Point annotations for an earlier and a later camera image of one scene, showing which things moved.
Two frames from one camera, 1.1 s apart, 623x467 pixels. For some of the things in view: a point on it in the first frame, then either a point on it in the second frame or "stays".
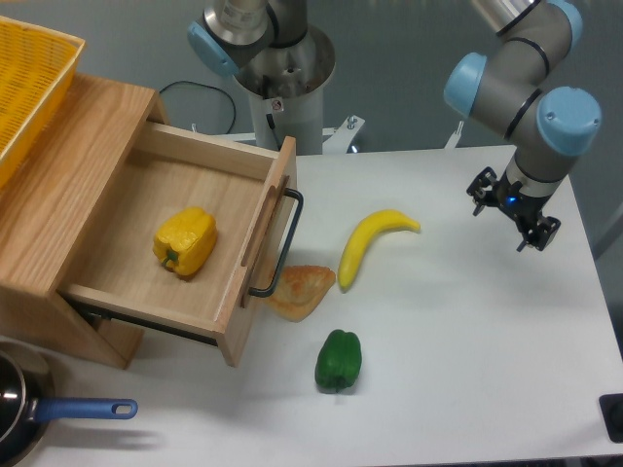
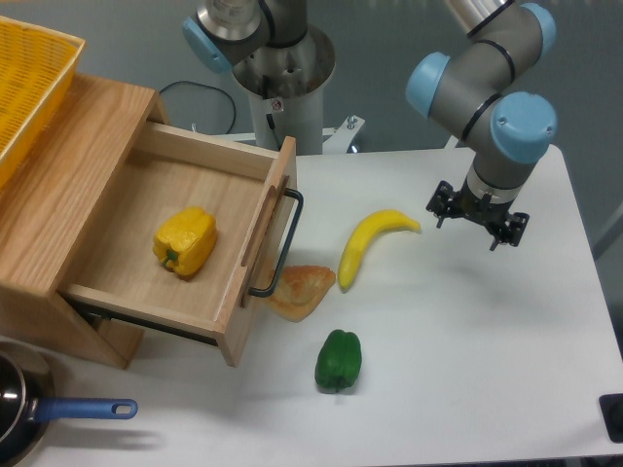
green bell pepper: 339,361 stays
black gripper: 523,207 → 492,214
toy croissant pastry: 300,290 stays
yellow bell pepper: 185,241 stays
